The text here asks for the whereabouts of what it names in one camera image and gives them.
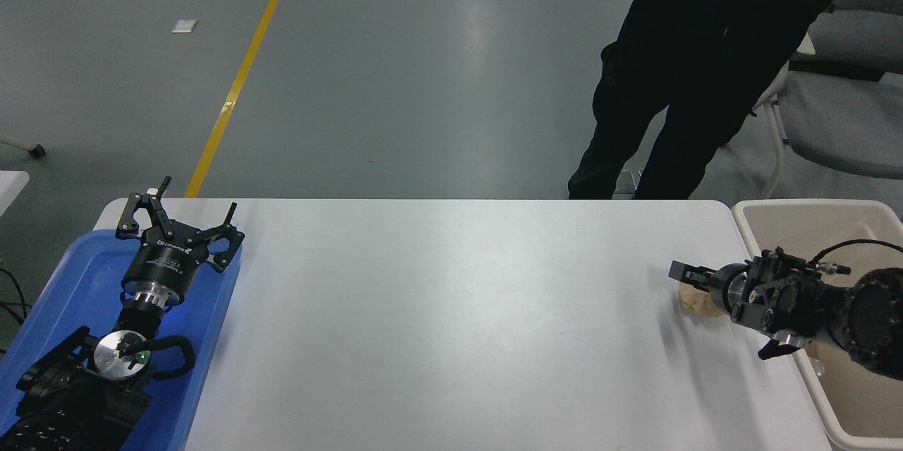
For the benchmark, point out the caster wheel with white leg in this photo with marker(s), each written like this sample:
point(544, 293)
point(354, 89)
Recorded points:
point(37, 151)

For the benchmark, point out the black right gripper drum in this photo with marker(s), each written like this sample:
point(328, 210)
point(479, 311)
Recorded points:
point(723, 289)

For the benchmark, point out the person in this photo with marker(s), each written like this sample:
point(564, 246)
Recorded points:
point(691, 49)

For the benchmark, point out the small white side table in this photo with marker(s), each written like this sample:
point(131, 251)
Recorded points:
point(10, 186)

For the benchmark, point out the grey chair with white frame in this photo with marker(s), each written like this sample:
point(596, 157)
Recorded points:
point(846, 119)

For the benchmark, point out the large pale plastic bin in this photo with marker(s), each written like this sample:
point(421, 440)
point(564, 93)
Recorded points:
point(868, 401)

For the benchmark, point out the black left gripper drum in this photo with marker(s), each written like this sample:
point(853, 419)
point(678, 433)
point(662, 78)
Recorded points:
point(166, 260)

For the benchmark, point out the white paper scrap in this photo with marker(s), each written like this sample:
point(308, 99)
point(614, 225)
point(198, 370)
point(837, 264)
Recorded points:
point(183, 26)

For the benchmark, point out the blue plastic tray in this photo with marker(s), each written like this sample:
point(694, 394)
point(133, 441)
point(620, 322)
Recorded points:
point(211, 338)

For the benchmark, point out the tan paper ball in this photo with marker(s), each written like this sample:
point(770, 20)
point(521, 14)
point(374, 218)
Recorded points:
point(695, 301)

